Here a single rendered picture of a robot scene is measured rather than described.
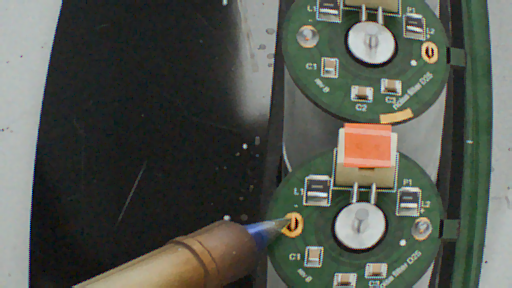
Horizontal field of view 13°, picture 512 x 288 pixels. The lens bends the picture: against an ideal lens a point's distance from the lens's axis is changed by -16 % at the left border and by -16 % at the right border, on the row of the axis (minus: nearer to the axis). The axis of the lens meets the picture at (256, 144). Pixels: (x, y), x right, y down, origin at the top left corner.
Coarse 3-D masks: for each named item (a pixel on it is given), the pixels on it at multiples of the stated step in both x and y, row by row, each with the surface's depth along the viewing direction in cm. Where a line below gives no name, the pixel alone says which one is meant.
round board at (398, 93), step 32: (320, 0) 34; (416, 0) 34; (288, 32) 34; (320, 32) 34; (416, 32) 34; (288, 64) 34; (320, 64) 34; (352, 64) 34; (416, 64) 34; (448, 64) 34; (320, 96) 34; (352, 96) 34; (384, 96) 34; (416, 96) 34
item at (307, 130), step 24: (360, 24) 34; (360, 48) 34; (384, 48) 34; (288, 96) 35; (288, 120) 35; (312, 120) 34; (336, 120) 34; (432, 120) 34; (288, 144) 36; (312, 144) 35; (336, 144) 34; (408, 144) 34; (432, 144) 35; (288, 168) 36; (432, 168) 36
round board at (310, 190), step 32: (320, 160) 33; (288, 192) 33; (320, 192) 33; (352, 192) 33; (384, 192) 33; (416, 192) 33; (320, 224) 33; (288, 256) 32; (320, 256) 32; (352, 256) 32; (384, 256) 32; (416, 256) 32
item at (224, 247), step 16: (224, 224) 32; (176, 240) 31; (192, 240) 31; (208, 240) 31; (224, 240) 31; (240, 240) 32; (144, 256) 31; (160, 256) 31; (176, 256) 31; (192, 256) 31; (208, 256) 31; (224, 256) 31; (240, 256) 31; (256, 256) 32; (112, 272) 30; (128, 272) 30; (144, 272) 31; (160, 272) 31; (176, 272) 31; (192, 272) 31; (208, 272) 31; (224, 272) 31; (240, 272) 32
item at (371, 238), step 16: (352, 208) 33; (368, 208) 33; (336, 224) 33; (352, 224) 33; (368, 224) 33; (384, 224) 33; (336, 240) 33; (352, 240) 32; (368, 240) 32; (272, 272) 33
